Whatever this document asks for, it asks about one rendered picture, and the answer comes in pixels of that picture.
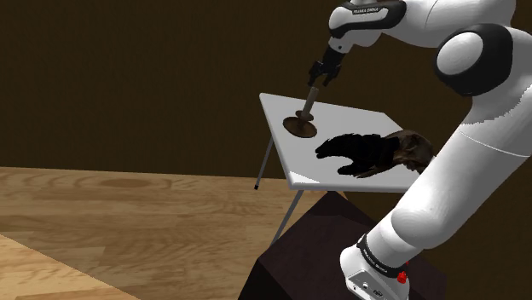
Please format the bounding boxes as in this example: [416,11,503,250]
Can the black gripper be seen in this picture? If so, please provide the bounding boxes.
[307,44,346,88]

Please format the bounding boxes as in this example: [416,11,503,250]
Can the white folding table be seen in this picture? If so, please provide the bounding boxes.
[253,92,436,247]

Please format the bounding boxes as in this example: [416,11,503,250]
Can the brown candlestick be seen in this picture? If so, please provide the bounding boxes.
[282,85,321,140]

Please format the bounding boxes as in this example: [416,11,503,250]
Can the dark brown animal figure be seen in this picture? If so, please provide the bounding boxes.
[314,129,436,179]

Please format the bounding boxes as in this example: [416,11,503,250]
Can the dark robot stand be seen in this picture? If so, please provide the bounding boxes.
[237,191,448,300]

